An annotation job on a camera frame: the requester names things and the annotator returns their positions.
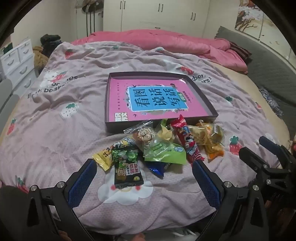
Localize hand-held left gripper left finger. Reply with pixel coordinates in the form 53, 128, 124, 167
27, 159, 97, 241

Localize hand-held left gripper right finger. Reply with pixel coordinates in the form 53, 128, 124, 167
192, 160, 270, 241

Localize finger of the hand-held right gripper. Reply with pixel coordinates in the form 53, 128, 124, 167
259, 136, 296, 167
239, 147, 281, 179

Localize yellow stick snack packet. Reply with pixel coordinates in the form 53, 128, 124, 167
92, 138, 133, 172

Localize orange biscuit packet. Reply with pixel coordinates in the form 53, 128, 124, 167
203, 120, 225, 162

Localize small gold candy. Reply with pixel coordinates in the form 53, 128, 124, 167
211, 125, 223, 142

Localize black green snack packet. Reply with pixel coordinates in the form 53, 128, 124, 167
111, 139, 144, 189

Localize red stick snack packet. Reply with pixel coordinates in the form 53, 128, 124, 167
171, 115, 206, 166

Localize clear biscuit packet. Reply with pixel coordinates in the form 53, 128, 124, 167
191, 124, 210, 151

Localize blue cookie packet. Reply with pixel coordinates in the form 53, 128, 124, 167
144, 161, 171, 178

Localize green chips packet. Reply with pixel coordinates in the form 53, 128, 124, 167
143, 119, 186, 165

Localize dark shallow cardboard box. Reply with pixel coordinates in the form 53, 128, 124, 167
105, 71, 219, 134

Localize clear round cookie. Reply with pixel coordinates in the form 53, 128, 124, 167
124, 120, 154, 149

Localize blue patterned cloth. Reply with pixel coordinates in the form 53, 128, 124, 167
258, 87, 284, 118

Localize pink strawberry printed blanket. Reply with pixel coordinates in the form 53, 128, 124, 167
0, 42, 292, 232

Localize beige bed sheet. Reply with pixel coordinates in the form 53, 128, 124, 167
213, 61, 292, 149

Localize grey quilted headboard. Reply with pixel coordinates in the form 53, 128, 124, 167
215, 26, 296, 130

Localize pink book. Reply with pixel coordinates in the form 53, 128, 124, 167
109, 77, 212, 122

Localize dark striped pillow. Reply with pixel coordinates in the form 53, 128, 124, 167
228, 41, 252, 64

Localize brown plush blanket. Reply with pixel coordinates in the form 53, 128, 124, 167
32, 46, 49, 70

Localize white drawer unit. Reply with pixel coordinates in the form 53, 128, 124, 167
0, 39, 35, 98

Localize dark clothes pile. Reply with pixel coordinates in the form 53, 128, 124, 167
40, 34, 62, 57

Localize pink duvet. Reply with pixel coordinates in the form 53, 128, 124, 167
70, 30, 248, 74

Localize white wardrobe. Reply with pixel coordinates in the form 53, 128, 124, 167
103, 0, 222, 39

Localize tree wall painting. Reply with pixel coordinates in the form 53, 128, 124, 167
235, 0, 296, 61

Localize dark hanging straps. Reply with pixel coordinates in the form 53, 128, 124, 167
84, 10, 96, 37

